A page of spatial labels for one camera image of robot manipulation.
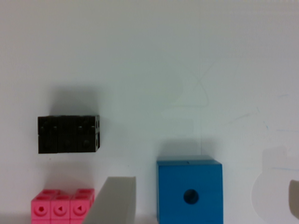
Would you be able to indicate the blue square block with hole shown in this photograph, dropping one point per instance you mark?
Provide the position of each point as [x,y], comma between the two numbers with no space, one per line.
[189,192]

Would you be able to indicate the black interlocking cube block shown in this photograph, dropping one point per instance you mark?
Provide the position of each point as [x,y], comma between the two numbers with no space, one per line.
[68,134]

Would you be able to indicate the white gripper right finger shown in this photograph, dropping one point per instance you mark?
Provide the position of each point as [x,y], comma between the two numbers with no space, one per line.
[294,198]

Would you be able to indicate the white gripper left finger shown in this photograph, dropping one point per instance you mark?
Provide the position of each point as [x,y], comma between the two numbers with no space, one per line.
[115,202]

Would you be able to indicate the pink interlocking cube block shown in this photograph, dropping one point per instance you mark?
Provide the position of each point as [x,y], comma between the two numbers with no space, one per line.
[52,206]

